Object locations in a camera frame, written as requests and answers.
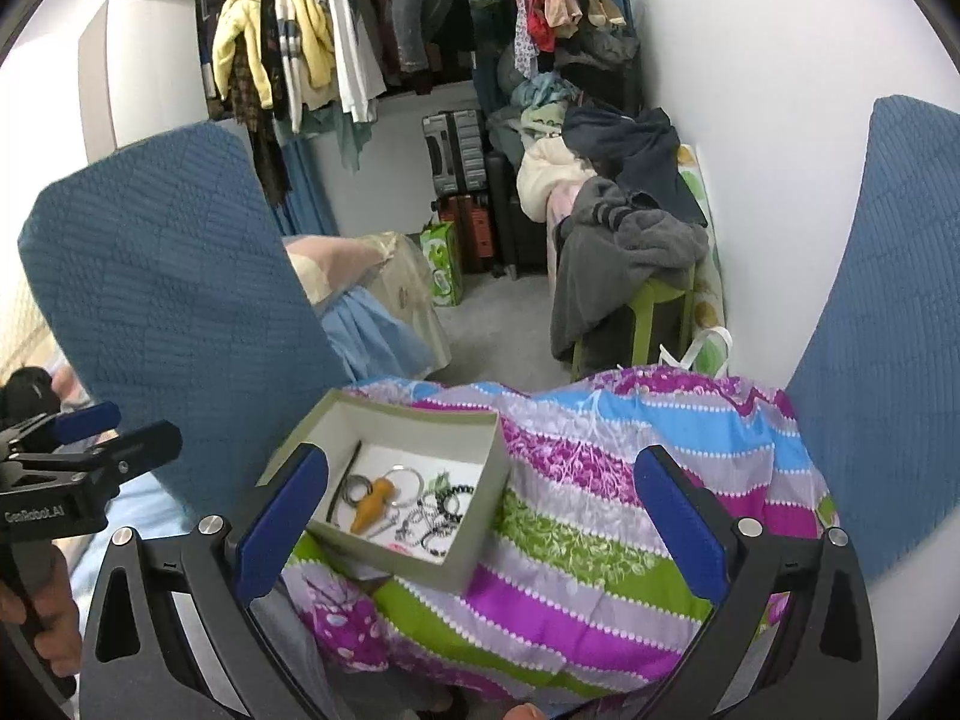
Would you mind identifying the striped knit sweater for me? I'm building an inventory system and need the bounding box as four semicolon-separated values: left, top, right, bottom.
273;0;310;133

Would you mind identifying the fruit print board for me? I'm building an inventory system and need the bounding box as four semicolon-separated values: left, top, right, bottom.
675;144;730;338

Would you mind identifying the grey denim jacket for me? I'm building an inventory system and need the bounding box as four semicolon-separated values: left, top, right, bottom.
388;0;452;77

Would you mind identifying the red suitcase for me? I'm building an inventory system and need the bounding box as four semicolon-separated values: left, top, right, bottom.
439;193;500;275

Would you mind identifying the black cord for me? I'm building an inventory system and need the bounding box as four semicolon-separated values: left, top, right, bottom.
327;440;365;523

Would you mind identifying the grey suitcase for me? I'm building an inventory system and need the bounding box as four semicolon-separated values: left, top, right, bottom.
421;109;488;197

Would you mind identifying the black beaded bracelet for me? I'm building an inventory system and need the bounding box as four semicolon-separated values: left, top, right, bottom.
420;517;461;558
430;481;478;515

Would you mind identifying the orange carrot pendant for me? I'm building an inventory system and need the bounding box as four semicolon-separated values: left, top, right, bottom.
350;475;398;538

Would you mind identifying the teal patterned cloth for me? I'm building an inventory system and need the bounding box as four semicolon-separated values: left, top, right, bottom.
510;71;584;112

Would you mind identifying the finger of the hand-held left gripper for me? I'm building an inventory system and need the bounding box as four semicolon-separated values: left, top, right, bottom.
0;401;122;460
45;421;184;500

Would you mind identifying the striped floral blanket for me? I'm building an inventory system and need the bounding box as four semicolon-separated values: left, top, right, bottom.
281;364;842;715

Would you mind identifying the green printed shopping bag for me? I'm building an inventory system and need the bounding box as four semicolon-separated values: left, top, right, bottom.
420;221;465;308

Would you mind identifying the silver bead chain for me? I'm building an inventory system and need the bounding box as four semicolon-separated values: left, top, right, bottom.
389;506;433;549

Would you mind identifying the person's left hand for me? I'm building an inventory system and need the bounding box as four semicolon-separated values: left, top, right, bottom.
0;561;83;683

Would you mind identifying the green plastic stool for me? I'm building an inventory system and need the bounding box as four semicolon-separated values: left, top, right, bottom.
570;274;695;385

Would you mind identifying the brown plaid garment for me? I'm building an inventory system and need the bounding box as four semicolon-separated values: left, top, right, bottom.
229;52;295;208

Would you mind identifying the white shirt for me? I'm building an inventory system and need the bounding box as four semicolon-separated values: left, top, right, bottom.
326;0;388;124

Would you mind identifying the silver key ring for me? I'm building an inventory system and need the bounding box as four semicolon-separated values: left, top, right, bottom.
385;464;428;504

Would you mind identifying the grey hooded sweater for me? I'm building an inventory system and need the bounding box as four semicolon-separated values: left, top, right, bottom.
550;176;710;362

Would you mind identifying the dark grey garment pile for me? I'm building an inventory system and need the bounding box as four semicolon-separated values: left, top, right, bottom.
499;30;643;100

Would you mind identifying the dark navy jacket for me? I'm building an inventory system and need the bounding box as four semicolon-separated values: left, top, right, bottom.
562;106;707;227

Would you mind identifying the light blue bedsheet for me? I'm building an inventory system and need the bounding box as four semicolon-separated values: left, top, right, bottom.
67;476;197;595

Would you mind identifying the white cabinet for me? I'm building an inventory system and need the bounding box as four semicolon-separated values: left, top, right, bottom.
79;0;212;152

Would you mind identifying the black suitcase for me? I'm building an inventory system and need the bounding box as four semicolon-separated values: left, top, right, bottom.
484;150;553;281

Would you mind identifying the beige satin cloth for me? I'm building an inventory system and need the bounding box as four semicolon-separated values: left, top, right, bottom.
358;232;452;362

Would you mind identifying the pink pillow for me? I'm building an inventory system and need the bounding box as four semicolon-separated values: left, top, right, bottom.
283;234;392;302

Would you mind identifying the blue pleated cloth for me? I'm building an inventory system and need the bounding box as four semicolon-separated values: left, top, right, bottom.
319;289;437;385

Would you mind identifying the white cardboard box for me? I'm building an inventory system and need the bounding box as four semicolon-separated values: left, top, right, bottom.
255;388;513;596

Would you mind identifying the hanging socks and underwear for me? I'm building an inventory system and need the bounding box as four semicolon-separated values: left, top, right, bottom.
510;0;628;55

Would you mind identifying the yellow hooded sweater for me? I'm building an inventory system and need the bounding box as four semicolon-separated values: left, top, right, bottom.
212;0;335;115

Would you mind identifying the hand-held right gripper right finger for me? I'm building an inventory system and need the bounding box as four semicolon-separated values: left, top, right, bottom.
634;445;880;720

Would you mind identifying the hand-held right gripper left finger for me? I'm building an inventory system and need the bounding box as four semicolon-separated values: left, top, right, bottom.
79;444;331;720

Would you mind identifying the cream fluffy blanket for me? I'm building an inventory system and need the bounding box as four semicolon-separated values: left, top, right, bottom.
517;139;602;223

